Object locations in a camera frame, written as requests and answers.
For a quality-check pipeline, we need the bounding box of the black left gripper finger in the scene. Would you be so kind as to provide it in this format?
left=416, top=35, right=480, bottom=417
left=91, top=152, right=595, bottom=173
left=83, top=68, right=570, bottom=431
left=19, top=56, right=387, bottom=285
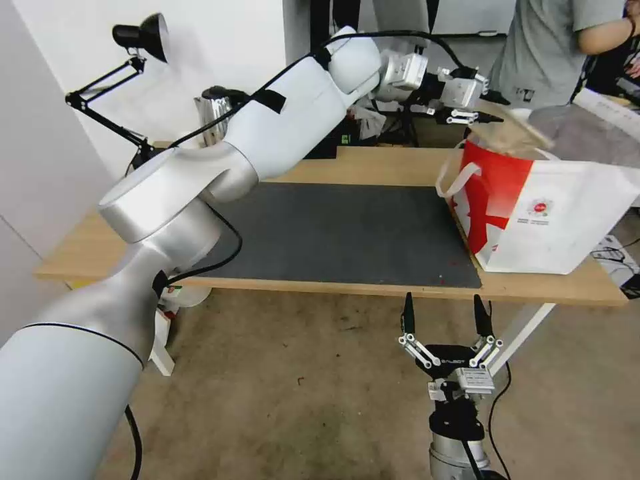
left=438, top=67, right=512, bottom=107
left=445, top=109, right=505, bottom=125

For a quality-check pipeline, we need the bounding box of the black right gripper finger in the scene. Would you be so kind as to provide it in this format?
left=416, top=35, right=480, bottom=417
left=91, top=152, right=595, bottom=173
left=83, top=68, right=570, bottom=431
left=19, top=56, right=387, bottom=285
left=397, top=292, right=444, bottom=371
left=471, top=293, right=504, bottom=371

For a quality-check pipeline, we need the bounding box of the crumpled clear plastic bag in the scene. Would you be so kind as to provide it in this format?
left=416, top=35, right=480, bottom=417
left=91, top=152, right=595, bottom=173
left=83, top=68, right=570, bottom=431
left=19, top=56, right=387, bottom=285
left=349, top=97, right=387, bottom=142

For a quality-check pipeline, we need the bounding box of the white and red takeout bag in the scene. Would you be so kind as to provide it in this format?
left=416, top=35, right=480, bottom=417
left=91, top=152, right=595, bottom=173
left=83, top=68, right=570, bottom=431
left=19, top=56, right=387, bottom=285
left=435, top=139, right=640, bottom=275

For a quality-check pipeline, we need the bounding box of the black tripod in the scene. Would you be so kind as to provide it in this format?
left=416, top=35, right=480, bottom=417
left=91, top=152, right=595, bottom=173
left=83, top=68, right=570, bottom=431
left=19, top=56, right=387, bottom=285
left=393, top=99, right=422, bottom=148

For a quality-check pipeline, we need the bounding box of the white table leg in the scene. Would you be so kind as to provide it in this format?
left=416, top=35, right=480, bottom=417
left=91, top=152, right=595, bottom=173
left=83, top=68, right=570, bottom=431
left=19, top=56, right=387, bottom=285
left=487, top=301, right=557, bottom=377
left=149, top=309, right=177, bottom=377

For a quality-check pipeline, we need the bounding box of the person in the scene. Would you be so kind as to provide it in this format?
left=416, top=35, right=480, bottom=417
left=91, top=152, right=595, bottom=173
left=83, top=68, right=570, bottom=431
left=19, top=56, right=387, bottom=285
left=487, top=0, right=640, bottom=110

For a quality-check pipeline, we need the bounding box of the black desk mat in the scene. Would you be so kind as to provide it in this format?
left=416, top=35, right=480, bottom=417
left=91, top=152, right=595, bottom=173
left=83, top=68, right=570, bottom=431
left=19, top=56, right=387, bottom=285
left=175, top=181, right=484, bottom=291

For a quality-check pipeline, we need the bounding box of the black device green light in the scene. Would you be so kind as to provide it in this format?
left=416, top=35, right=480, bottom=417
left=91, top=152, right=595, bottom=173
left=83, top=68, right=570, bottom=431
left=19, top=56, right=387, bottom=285
left=303, top=113, right=362, bottom=160

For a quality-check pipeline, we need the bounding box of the white carton with line drawings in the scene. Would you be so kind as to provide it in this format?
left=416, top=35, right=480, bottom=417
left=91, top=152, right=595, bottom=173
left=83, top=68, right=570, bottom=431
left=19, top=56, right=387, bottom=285
left=591, top=233, right=640, bottom=302

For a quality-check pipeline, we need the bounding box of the white bucket with label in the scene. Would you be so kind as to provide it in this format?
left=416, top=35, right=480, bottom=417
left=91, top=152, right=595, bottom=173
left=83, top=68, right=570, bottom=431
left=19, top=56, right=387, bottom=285
left=165, top=283, right=215, bottom=309

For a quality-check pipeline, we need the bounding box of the black desk lamp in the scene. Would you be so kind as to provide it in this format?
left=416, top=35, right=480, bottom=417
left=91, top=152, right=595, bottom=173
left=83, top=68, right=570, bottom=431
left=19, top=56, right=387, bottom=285
left=65, top=12, right=170, bottom=172

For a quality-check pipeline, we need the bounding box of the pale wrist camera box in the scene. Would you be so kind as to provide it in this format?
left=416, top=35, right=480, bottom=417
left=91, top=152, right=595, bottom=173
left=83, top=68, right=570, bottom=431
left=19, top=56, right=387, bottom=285
left=447, top=75, right=487, bottom=109
left=459, top=369, right=495, bottom=395

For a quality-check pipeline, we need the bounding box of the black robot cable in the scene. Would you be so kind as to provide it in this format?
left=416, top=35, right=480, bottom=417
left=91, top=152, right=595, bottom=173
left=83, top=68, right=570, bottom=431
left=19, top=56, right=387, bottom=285
left=169, top=29, right=477, bottom=151
left=151, top=209, right=245, bottom=302
left=123, top=403, right=146, bottom=480
left=487, top=363, right=513, bottom=480

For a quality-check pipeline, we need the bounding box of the silver kettle black handle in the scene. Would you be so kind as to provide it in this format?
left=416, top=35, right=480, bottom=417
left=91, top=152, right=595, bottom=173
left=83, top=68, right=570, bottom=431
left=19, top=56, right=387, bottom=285
left=193, top=86, right=247, bottom=147

